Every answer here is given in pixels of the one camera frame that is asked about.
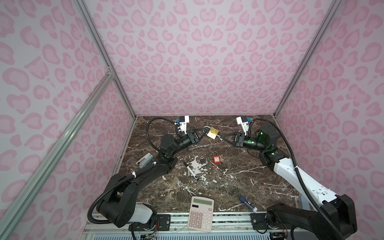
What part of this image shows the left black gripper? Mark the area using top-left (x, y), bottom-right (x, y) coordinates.
top-left (170, 127), bottom-right (208, 158)

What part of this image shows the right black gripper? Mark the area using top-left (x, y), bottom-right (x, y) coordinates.
top-left (222, 133), bottom-right (268, 152)

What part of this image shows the brass padlock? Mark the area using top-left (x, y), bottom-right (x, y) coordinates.
top-left (204, 126), bottom-right (219, 140)

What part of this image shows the red padlock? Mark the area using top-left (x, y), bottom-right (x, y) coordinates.
top-left (213, 152), bottom-right (222, 165)

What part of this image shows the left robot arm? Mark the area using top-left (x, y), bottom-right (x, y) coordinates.
top-left (87, 128), bottom-right (204, 228)

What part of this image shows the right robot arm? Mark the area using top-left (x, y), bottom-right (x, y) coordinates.
top-left (220, 121), bottom-right (358, 240)

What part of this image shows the black white marker pen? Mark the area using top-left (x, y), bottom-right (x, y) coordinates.
top-left (183, 162), bottom-right (199, 181)

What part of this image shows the grey white small device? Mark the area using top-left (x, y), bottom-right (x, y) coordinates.
top-left (136, 153), bottom-right (153, 169)

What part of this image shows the blue white glue stick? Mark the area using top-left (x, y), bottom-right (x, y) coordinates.
top-left (240, 196), bottom-right (258, 213)

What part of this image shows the pink calculator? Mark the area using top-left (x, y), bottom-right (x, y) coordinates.
top-left (188, 197), bottom-right (215, 233)

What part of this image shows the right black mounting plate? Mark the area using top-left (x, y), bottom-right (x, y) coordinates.
top-left (250, 213), bottom-right (269, 234)

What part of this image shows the black mounting plate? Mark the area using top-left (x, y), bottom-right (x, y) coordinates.
top-left (250, 213), bottom-right (269, 234)
top-left (129, 214), bottom-right (171, 232)

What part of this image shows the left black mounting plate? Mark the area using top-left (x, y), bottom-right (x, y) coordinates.
top-left (129, 214), bottom-right (171, 232)

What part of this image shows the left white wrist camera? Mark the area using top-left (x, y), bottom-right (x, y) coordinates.
top-left (175, 116), bottom-right (190, 137)

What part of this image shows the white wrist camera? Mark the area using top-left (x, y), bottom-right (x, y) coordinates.
top-left (175, 116), bottom-right (190, 137)
top-left (236, 116), bottom-right (252, 135)

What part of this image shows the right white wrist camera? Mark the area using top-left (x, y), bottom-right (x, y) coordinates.
top-left (236, 116), bottom-right (252, 135)

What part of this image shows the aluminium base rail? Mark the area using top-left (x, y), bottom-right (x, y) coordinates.
top-left (81, 212), bottom-right (291, 240)

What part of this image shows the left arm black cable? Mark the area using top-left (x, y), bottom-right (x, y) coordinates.
top-left (86, 117), bottom-right (181, 225)

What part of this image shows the left corner aluminium post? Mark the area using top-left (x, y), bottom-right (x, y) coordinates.
top-left (73, 0), bottom-right (137, 120)

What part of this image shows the corner aluminium post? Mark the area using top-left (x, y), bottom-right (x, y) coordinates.
top-left (273, 0), bottom-right (345, 119)
top-left (73, 0), bottom-right (137, 120)

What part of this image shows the right corner aluminium post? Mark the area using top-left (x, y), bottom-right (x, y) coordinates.
top-left (273, 0), bottom-right (345, 119)

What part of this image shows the diagonal aluminium frame bar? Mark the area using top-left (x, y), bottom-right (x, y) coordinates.
top-left (1, 72), bottom-right (115, 240)

